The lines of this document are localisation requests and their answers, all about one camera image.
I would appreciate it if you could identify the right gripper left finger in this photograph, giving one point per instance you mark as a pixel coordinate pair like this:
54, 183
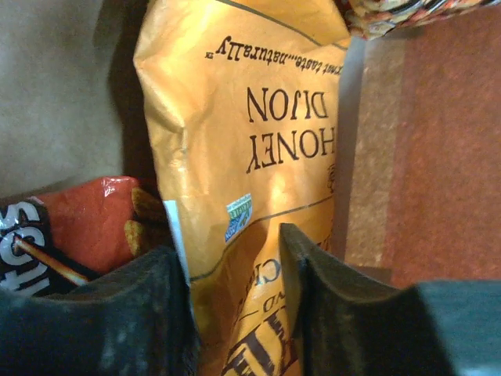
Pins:
136, 320

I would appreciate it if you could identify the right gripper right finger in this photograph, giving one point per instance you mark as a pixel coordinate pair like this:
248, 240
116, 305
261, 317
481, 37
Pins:
346, 323

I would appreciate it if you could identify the red Doritos chips bag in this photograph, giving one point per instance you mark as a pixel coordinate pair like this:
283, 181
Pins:
55, 242

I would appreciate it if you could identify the red paper bag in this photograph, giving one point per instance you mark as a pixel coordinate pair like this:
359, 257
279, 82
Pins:
418, 161

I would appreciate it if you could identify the orange Kettle honey dijon bag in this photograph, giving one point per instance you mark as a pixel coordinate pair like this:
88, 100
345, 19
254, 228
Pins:
241, 105

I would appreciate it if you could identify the red snack mix packet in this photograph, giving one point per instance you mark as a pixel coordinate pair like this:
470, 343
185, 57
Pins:
375, 19

